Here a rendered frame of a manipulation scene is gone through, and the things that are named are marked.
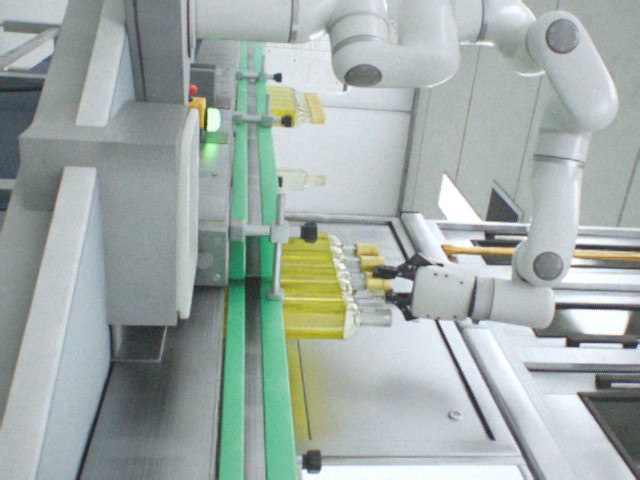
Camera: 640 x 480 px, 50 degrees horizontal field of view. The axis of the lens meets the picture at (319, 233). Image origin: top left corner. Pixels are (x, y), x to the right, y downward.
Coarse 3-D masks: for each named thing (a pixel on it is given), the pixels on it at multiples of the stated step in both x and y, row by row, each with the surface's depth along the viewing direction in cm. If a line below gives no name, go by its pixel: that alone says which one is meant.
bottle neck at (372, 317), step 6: (366, 312) 106; (372, 312) 106; (378, 312) 106; (384, 312) 106; (390, 312) 107; (366, 318) 106; (372, 318) 106; (378, 318) 106; (384, 318) 106; (390, 318) 106; (366, 324) 106; (372, 324) 106; (378, 324) 106; (384, 324) 106; (390, 324) 106
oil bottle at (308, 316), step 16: (224, 304) 102; (288, 304) 103; (304, 304) 104; (320, 304) 104; (336, 304) 104; (352, 304) 105; (224, 320) 102; (288, 320) 103; (304, 320) 103; (320, 320) 103; (336, 320) 104; (352, 320) 104; (224, 336) 103; (288, 336) 104; (304, 336) 104; (320, 336) 104; (336, 336) 105; (352, 336) 106
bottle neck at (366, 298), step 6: (360, 294) 111; (366, 294) 111; (372, 294) 111; (378, 294) 112; (384, 294) 112; (360, 300) 111; (366, 300) 111; (372, 300) 111; (378, 300) 111; (384, 300) 111; (360, 306) 112; (366, 306) 112; (372, 306) 112; (378, 306) 112
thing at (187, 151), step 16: (192, 112) 82; (192, 128) 76; (192, 144) 87; (176, 160) 72; (192, 160) 88; (176, 176) 73; (192, 176) 89; (176, 192) 73; (192, 192) 90; (176, 208) 74; (192, 208) 90; (176, 224) 75; (192, 224) 91; (176, 240) 76; (192, 240) 92; (176, 256) 76; (192, 256) 93; (176, 272) 77; (192, 272) 90; (176, 288) 78; (192, 288) 87; (176, 304) 79
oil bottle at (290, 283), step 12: (288, 276) 111; (300, 276) 112; (312, 276) 112; (324, 276) 112; (288, 288) 108; (300, 288) 108; (312, 288) 108; (324, 288) 109; (336, 288) 109; (348, 288) 110
